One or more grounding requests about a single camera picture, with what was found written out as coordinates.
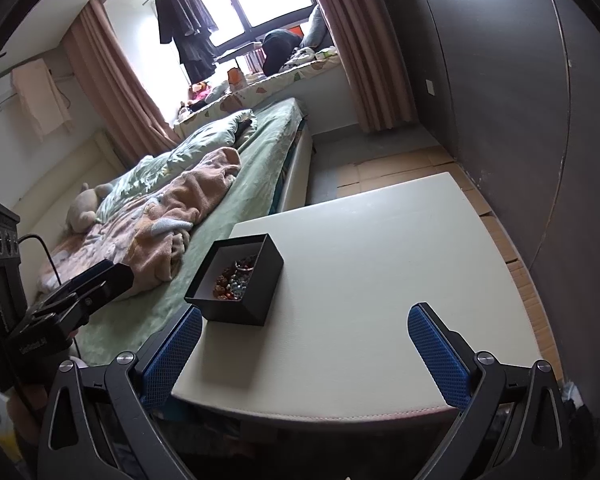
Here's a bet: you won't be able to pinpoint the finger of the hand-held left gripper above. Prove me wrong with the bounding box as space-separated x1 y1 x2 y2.
27 264 134 331
55 260 115 297

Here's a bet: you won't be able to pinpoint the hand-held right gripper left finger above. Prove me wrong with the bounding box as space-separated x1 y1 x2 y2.
36 305 204 480

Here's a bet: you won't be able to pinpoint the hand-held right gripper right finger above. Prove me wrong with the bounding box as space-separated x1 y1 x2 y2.
406 302 578 480

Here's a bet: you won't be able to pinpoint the brown bead bracelet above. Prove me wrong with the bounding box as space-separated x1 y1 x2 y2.
212 256 258 302

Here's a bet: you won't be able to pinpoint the black jewelry box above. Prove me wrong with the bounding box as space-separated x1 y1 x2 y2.
184 233 285 327

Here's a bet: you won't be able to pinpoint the pink fleece blanket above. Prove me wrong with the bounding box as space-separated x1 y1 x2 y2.
37 147 243 301

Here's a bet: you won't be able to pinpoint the grey plush toy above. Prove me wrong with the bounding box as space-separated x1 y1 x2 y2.
65 182 116 233

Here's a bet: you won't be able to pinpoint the black cloth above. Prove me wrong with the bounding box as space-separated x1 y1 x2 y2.
560 382 600 461

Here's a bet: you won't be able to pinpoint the light floral quilt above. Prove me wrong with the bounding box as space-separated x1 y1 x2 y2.
97 110 258 221

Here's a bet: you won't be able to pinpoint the bed with green blanket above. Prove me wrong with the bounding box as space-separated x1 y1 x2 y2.
75 97 308 366

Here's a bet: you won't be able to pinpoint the hanging pink towel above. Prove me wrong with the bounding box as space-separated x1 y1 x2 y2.
11 57 73 141

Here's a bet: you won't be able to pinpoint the pink curtain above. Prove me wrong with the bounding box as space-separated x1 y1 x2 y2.
62 0 181 168

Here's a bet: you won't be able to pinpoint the cardboard floor sheets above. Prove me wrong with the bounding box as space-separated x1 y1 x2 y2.
337 145 563 376

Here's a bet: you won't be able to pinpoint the pink plush toy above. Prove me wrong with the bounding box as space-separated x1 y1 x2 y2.
189 82 213 106

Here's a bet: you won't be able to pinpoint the patterned window seat cushion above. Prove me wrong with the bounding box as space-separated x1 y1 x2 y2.
172 45 341 138

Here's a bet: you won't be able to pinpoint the grey wardrobe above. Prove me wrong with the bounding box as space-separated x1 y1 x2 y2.
372 0 600 401

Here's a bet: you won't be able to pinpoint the hanging black clothes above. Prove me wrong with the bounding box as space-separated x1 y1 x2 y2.
154 0 220 81

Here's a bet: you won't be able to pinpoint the dark backpack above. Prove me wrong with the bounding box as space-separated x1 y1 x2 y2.
261 29 303 76

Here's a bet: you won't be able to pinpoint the brown curtain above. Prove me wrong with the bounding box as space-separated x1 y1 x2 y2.
300 0 416 133

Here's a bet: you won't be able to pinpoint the grey pillow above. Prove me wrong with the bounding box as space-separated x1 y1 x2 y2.
300 5 331 51

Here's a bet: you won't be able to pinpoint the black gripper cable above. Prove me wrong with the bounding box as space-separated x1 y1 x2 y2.
17 233 63 288

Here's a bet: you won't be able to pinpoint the cream bed frame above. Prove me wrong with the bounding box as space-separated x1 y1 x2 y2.
0 127 315 281

